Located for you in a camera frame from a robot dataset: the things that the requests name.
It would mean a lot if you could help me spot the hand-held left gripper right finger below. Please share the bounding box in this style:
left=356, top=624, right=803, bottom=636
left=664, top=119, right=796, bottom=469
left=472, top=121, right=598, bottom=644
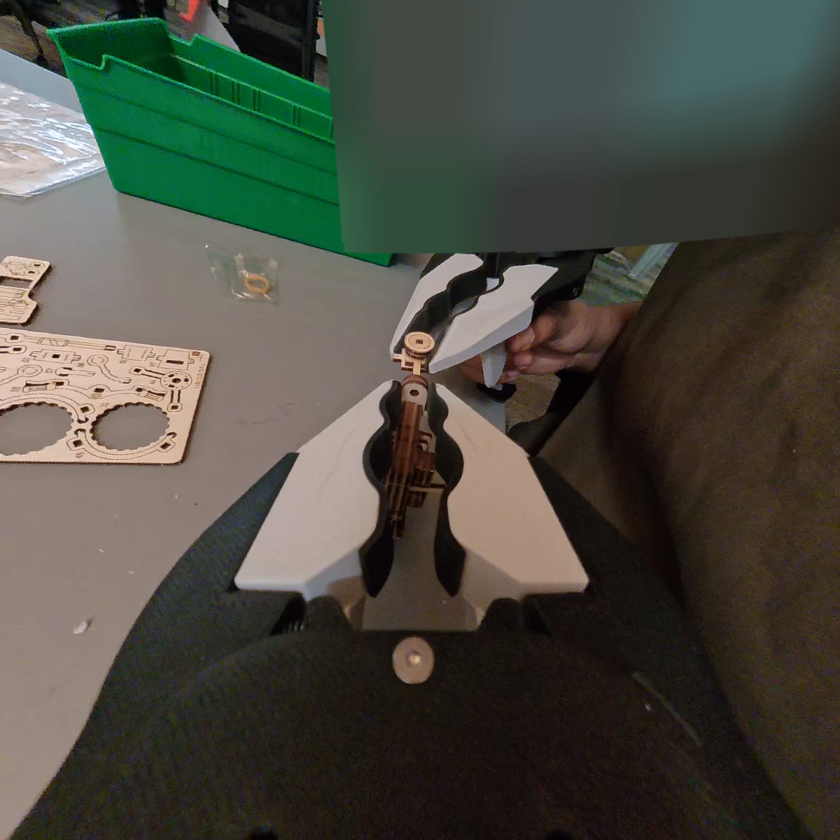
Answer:
left=430, top=381, right=590, bottom=624

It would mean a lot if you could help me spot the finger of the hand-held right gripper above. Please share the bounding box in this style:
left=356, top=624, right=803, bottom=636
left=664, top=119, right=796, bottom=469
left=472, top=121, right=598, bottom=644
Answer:
left=390, top=253, right=488, bottom=361
left=425, top=264, right=560, bottom=375

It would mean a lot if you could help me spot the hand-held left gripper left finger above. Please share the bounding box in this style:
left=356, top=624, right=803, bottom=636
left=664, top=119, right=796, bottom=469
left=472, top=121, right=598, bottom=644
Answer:
left=234, top=379, right=403, bottom=621

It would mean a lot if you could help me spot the small round wooden puzzle part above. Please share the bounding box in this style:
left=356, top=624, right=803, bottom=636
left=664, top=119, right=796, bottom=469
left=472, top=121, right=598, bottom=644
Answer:
left=392, top=331, right=439, bottom=376

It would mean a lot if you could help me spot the wooden motorcycle model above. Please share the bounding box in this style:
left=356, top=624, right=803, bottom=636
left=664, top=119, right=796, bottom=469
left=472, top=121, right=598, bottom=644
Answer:
left=381, top=374, right=447, bottom=540

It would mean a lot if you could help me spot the grey desk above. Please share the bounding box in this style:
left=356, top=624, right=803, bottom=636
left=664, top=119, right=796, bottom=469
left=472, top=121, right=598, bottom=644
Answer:
left=0, top=49, right=509, bottom=840

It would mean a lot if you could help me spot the person's right hand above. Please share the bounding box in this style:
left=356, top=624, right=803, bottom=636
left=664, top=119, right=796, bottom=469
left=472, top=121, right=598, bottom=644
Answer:
left=502, top=298, right=644, bottom=383

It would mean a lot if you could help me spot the black chair armrest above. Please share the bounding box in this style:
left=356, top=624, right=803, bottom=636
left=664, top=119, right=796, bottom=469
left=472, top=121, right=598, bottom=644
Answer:
left=508, top=367, right=598, bottom=457

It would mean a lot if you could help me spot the small clear zip bag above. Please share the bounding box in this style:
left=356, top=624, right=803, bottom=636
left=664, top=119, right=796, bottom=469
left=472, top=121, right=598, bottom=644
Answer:
left=205, top=244, right=280, bottom=303

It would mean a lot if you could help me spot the person's olive shirt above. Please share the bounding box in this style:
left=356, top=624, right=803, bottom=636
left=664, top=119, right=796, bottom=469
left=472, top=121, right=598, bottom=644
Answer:
left=525, top=226, right=840, bottom=840

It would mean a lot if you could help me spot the wooden puzzle sheet with round holes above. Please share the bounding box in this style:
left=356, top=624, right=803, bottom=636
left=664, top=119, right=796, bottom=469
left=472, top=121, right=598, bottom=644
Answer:
left=0, top=328, right=211, bottom=466

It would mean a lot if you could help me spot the green plastic bin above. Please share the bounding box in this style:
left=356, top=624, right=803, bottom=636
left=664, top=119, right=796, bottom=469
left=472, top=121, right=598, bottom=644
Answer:
left=46, top=17, right=395, bottom=266

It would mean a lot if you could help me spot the dark cabinet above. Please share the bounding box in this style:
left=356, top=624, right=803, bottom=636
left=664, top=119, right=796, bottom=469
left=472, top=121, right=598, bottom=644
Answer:
left=226, top=0, right=322, bottom=83

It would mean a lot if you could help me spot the small wooden puzzle sheet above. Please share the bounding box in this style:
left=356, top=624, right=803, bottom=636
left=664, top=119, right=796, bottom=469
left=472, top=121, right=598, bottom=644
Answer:
left=0, top=256, right=52, bottom=326

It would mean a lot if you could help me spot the clear plastic bag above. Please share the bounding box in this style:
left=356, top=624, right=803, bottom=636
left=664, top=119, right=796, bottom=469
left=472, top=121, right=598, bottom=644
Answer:
left=0, top=82, right=107, bottom=198

